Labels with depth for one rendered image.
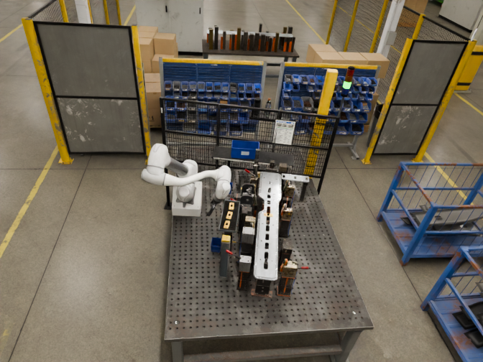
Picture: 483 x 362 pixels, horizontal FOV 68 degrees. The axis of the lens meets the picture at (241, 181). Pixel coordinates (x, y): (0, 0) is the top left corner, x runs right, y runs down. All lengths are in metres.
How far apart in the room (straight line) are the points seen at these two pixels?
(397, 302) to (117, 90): 4.23
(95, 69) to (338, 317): 3.98
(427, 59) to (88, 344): 5.29
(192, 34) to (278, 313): 7.89
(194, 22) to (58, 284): 7.17
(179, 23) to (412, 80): 5.95
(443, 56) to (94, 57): 4.61
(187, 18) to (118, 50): 4.93
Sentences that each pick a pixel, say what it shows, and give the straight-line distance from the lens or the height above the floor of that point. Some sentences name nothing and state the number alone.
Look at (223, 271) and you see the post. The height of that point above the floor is 0.78.
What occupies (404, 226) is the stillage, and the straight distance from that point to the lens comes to 4.96.
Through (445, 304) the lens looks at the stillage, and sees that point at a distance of 4.37.
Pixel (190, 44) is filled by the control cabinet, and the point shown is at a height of 0.30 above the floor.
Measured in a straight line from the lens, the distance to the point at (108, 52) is 4.93.
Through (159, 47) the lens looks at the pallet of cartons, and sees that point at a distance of 7.63.
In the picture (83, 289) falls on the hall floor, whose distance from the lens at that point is 4.13.
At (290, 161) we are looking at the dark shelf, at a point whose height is 1.03.
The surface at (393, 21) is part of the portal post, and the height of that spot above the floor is 1.74.
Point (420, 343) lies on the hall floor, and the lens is 4.16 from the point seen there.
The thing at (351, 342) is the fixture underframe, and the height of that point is 0.38.
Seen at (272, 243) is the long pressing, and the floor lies 1.00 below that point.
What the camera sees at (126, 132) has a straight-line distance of 5.42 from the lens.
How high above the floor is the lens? 3.22
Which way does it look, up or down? 38 degrees down
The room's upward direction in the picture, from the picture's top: 5 degrees clockwise
